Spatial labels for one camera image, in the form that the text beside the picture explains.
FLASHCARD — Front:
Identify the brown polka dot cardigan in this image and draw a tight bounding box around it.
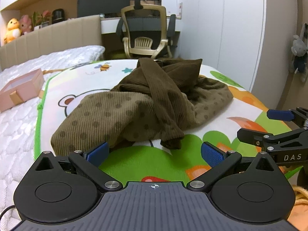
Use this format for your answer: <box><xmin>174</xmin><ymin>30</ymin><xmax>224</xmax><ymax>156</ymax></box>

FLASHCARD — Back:
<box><xmin>51</xmin><ymin>58</ymin><xmax>233</xmax><ymax>156</ymax></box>

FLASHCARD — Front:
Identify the grey hanging plush toy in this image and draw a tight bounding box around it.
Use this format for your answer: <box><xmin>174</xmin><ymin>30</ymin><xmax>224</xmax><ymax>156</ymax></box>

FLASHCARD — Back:
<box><xmin>289</xmin><ymin>23</ymin><xmax>307</xmax><ymax>83</ymax></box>

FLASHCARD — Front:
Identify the beige upholstered headboard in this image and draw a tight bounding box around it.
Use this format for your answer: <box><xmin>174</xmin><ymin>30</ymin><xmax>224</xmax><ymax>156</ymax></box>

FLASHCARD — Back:
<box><xmin>1</xmin><ymin>15</ymin><xmax>102</xmax><ymax>70</ymax></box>

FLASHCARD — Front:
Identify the white desk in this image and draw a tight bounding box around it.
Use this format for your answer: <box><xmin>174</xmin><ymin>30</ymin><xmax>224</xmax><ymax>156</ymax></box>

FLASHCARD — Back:
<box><xmin>100</xmin><ymin>14</ymin><xmax>183</xmax><ymax>35</ymax></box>

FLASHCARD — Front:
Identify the beige mesh office chair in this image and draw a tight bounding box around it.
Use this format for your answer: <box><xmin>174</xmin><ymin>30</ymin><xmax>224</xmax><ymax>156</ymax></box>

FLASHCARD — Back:
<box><xmin>116</xmin><ymin>0</ymin><xmax>177</xmax><ymax>59</ymax></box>

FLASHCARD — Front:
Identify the black round speaker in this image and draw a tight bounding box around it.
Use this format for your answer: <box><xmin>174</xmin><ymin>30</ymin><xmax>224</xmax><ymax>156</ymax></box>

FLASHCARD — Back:
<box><xmin>52</xmin><ymin>8</ymin><xmax>65</xmax><ymax>24</ymax></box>

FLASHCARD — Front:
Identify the pink plush toy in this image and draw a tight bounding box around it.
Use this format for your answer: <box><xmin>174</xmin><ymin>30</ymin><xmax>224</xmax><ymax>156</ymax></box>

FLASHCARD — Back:
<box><xmin>19</xmin><ymin>15</ymin><xmax>32</xmax><ymax>35</ymax></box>

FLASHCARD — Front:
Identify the yellow duck plush toy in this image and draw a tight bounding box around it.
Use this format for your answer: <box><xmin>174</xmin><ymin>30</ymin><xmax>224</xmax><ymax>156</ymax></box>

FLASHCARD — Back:
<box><xmin>4</xmin><ymin>18</ymin><xmax>21</xmax><ymax>44</ymax></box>

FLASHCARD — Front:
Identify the pink flower potted plant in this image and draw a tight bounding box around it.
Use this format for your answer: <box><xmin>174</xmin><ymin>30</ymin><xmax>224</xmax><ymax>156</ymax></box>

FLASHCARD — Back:
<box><xmin>32</xmin><ymin>10</ymin><xmax>51</xmax><ymax>30</ymax></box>

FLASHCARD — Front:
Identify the black computer monitor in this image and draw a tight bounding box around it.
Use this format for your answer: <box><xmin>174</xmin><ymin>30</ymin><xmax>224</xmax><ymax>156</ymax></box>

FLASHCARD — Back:
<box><xmin>77</xmin><ymin>0</ymin><xmax>130</xmax><ymax>18</ymax></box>

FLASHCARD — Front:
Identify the white cabinet box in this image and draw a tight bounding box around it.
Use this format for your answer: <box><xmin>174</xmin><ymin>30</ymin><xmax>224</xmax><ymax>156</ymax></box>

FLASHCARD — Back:
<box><xmin>161</xmin><ymin>0</ymin><xmax>182</xmax><ymax>19</ymax></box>

